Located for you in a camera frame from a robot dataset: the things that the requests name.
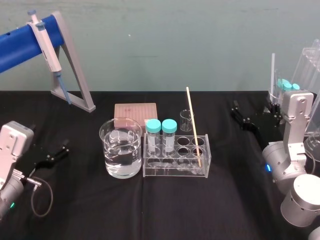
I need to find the clear acrylic test tube rack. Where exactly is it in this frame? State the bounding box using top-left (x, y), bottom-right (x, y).
top-left (142, 133), bottom-right (212, 179)

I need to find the thin pale thermometer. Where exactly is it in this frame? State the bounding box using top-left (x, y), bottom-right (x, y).
top-left (185, 86), bottom-right (203, 167)

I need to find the blue and grey pipette stand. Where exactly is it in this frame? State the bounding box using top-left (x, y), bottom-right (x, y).
top-left (0, 11), bottom-right (97, 113)

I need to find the large glass beaker with water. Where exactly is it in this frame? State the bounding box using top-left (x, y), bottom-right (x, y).
top-left (99, 118), bottom-right (143, 179)

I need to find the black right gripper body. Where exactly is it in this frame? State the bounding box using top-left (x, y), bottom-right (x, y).
top-left (257, 112), bottom-right (286, 150)

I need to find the white pipette with blue tip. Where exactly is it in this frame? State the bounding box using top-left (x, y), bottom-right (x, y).
top-left (26, 9), bottom-right (72, 105)

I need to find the small empty glass beaker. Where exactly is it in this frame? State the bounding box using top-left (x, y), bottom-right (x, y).
top-left (179, 109), bottom-right (196, 132)

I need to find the black table cloth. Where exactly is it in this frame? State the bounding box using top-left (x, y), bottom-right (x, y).
top-left (0, 89), bottom-right (320, 240)

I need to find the clear beaker holding tubes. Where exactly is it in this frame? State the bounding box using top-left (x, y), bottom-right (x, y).
top-left (268, 74), bottom-right (285, 106)

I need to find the clear tube with teal cap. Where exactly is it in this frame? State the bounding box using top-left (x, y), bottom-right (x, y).
top-left (145, 118), bottom-right (162, 156)
top-left (161, 118), bottom-right (178, 156)

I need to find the glass beaker with printed scale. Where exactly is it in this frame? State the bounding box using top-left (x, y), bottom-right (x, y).
top-left (303, 131), bottom-right (320, 177)

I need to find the clear acrylic tilted stand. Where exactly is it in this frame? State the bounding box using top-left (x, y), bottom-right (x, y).
top-left (289, 38), bottom-right (320, 141)

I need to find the thin dark gripper cable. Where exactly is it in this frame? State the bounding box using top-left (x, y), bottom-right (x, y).
top-left (23, 174), bottom-right (54, 218)

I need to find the pink pipette tip box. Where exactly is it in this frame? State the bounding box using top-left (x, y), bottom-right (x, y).
top-left (113, 102), bottom-right (159, 127)

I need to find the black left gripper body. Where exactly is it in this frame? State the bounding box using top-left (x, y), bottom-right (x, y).
top-left (19, 147), bottom-right (48, 180)

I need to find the clear glass stirring rod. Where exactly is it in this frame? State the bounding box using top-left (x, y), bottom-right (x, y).
top-left (271, 51), bottom-right (277, 101)

